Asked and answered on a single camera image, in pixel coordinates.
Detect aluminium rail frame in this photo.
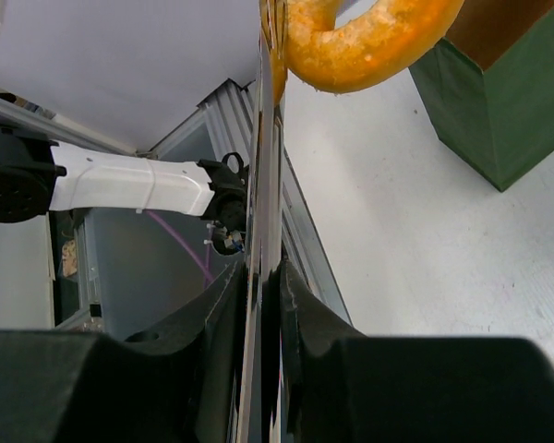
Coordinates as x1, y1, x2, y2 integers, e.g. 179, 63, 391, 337
52, 81, 348, 340

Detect metal tongs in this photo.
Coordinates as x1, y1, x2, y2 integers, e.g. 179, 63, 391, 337
235, 1, 284, 442

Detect orange bagel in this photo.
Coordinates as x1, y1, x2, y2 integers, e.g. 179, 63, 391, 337
271, 0, 464, 100

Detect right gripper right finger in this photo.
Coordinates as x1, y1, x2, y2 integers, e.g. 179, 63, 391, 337
280, 261, 554, 442

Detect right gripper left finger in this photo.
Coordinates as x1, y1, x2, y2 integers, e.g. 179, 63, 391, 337
0, 262, 246, 442

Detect green paper bag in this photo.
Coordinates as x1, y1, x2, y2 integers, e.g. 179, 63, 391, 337
409, 0, 554, 192

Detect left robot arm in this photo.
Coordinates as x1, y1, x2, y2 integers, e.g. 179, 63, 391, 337
0, 124, 247, 233

